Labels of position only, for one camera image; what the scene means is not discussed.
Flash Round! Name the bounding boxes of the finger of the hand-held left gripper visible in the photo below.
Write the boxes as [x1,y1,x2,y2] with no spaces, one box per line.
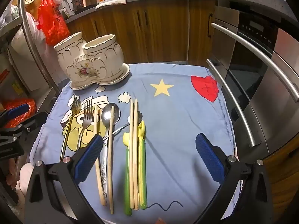
[5,112,48,143]
[0,103,30,127]

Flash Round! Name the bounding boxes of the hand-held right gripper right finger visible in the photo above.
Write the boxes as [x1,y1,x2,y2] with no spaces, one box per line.
[194,133,274,224]

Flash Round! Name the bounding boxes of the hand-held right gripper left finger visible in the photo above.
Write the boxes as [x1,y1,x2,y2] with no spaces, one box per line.
[23,134,104,224]

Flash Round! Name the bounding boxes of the silver fork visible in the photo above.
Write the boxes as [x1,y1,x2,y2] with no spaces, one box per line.
[76,100,94,151]

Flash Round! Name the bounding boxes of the large silver spoon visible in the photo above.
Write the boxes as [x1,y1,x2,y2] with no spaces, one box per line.
[99,103,121,197]

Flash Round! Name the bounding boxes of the gold fork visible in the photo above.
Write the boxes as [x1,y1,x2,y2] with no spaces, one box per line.
[60,97,82,162]

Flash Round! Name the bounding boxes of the green yellow plastic utensil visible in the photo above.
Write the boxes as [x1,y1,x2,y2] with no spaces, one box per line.
[123,132,133,216]
[137,121,148,210]

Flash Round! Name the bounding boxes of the floral ceramic utensil holder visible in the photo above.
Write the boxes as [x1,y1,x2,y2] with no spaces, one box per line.
[54,31,130,91]

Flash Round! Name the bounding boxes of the person's left hand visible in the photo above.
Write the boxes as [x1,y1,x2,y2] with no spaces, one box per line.
[16,163,32,199]

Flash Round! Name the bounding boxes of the orange plastic bag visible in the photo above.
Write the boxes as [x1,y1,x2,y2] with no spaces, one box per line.
[2,98,36,127]

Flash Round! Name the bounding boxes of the blue printed cloth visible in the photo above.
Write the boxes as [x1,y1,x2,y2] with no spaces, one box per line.
[29,63,242,224]

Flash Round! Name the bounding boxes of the white plastic bag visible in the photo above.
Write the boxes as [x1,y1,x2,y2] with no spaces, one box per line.
[10,12,47,52]

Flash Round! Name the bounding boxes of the stainless steel built-in oven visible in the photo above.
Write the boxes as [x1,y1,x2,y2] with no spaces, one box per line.
[206,0,299,161]

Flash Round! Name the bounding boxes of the red plastic bag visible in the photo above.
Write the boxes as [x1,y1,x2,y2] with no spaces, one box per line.
[37,0,70,45]

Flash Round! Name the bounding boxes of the black copper pressure cooker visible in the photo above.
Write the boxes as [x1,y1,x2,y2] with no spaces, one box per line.
[71,0,98,14]

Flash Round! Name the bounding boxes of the wooden kitchen cabinets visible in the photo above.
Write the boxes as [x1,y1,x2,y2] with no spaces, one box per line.
[67,0,218,66]

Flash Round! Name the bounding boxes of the white towel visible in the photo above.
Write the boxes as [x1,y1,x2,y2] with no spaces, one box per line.
[95,0,128,10]

